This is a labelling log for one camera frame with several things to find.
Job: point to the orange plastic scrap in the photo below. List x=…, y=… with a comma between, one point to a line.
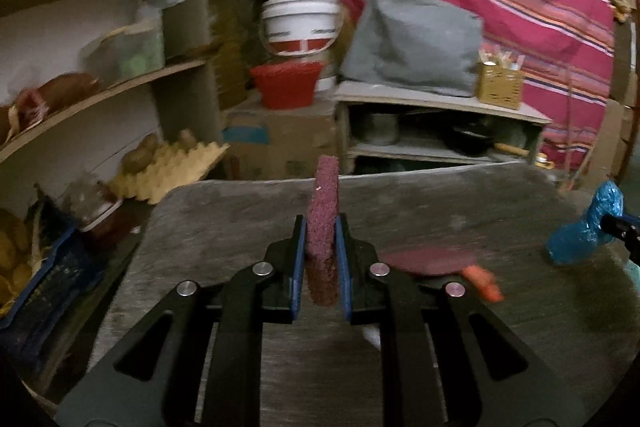
x=482, y=283

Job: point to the cardboard egg carton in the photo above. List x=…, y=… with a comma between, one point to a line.
x=170, y=172

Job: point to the bundle of wooden chopsticks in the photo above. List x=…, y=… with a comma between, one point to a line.
x=500, y=58

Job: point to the large yellow oil jug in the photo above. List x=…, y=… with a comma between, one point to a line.
x=235, y=47

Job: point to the grey cloth bag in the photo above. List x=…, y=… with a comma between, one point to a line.
x=415, y=42

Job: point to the leaning cardboard sheets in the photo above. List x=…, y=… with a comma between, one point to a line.
x=610, y=142

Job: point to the bamboo utensil holder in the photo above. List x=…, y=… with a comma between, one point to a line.
x=500, y=87

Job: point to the small brown potato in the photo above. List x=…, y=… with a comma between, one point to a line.
x=187, y=138

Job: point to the pile of yellow potatoes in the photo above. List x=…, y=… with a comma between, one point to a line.
x=15, y=257

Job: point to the wooden shelf unit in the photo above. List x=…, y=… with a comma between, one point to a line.
x=175, y=22

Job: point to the clear plastic container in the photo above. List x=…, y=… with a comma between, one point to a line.
x=125, y=52

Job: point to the black pan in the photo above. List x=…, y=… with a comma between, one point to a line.
x=470, y=139

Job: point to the maroon scouring pad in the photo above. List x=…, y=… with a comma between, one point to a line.
x=322, y=207

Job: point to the dark blue plastic crate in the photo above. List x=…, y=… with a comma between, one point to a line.
x=55, y=292

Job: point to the white plastic bucket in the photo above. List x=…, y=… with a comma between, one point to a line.
x=302, y=24

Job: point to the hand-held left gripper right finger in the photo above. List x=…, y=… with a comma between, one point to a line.
x=343, y=269

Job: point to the red woven basket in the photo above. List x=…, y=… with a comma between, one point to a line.
x=287, y=84

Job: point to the grey metal pot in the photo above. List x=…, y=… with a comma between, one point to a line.
x=382, y=129

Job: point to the blue plastic shoe cover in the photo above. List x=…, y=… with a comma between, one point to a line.
x=585, y=227

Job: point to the large brown potato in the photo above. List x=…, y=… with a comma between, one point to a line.
x=140, y=154

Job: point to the flat maroon pad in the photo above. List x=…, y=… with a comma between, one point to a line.
x=425, y=261

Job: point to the low wooden cabinet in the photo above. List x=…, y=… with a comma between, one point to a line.
x=430, y=99

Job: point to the rolling pin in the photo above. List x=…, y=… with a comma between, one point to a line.
x=512, y=150

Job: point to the jar with dark contents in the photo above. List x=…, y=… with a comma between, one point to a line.
x=95, y=212

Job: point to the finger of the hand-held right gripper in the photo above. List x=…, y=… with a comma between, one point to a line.
x=625, y=231

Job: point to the brown cardboard box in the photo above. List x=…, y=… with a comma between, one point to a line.
x=285, y=139

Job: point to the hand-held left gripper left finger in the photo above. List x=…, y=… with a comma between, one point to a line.
x=298, y=269

